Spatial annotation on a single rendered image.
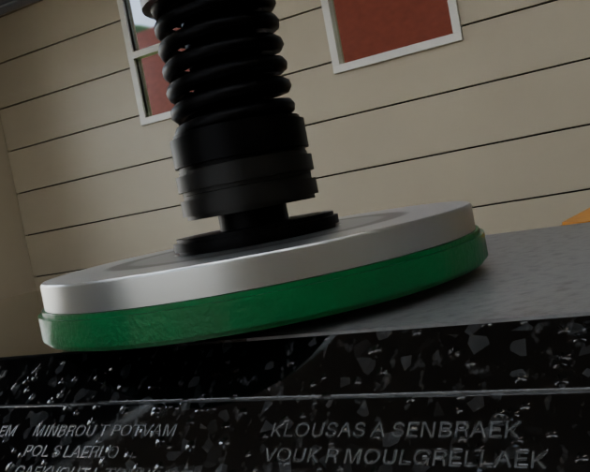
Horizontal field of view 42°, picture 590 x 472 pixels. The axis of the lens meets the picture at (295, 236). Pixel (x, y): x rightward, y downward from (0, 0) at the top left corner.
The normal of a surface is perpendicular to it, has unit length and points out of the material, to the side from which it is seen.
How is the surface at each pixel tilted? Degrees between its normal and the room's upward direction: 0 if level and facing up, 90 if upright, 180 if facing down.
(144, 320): 90
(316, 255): 90
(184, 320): 90
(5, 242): 90
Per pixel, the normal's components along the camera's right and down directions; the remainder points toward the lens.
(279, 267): 0.11, 0.03
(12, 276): 0.87, -0.14
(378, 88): -0.47, 0.14
